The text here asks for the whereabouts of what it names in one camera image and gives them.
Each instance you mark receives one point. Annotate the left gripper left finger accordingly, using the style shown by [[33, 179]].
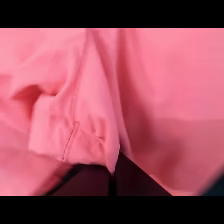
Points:
[[90, 181]]

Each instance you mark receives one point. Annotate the pink garment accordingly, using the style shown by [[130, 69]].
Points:
[[160, 83]]

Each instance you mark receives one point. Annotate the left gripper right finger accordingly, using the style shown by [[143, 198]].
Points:
[[133, 180]]

